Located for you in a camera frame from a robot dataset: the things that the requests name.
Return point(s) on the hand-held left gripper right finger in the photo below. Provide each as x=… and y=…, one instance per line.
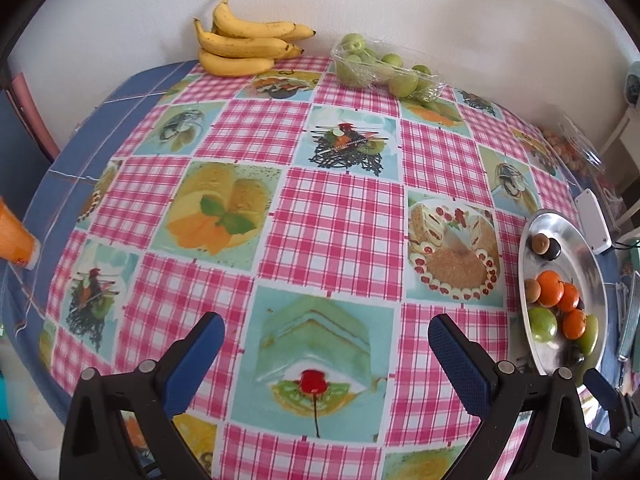
x=457, y=365

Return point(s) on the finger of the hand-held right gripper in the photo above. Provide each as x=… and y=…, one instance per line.
x=601, y=389

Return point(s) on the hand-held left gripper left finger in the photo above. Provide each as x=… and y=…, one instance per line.
x=197, y=360

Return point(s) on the green mango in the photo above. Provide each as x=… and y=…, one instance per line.
x=542, y=325
x=589, y=335

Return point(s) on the orange tangerine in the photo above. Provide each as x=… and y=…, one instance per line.
x=574, y=324
x=549, y=288
x=570, y=298

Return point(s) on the small brown longan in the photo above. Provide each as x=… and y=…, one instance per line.
x=539, y=243
x=531, y=290

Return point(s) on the round metal plate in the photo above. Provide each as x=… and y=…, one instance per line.
x=582, y=265

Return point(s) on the grey long object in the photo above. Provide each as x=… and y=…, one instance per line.
x=627, y=315

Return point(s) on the white power adapter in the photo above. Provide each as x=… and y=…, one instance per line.
x=594, y=222

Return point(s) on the pink checked printed tablecloth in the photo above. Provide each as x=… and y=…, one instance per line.
x=335, y=220

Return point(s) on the orange plastic cup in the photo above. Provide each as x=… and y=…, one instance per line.
x=15, y=240

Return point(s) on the pile of brown longans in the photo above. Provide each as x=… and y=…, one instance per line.
x=562, y=147

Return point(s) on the clear bag of snacks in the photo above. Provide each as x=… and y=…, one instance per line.
x=575, y=147

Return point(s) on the pile of small green guavas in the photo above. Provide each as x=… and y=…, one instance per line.
x=402, y=82

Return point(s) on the blue and pink chair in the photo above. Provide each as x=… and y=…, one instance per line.
x=30, y=115

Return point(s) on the clear plastic fruit tray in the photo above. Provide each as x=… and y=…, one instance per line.
x=385, y=72

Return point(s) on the teal patterned object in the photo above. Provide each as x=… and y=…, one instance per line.
x=634, y=84

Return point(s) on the yellow banana bunch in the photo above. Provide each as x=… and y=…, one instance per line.
x=240, y=45

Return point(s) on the white furniture frame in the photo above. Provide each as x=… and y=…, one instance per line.
x=620, y=145

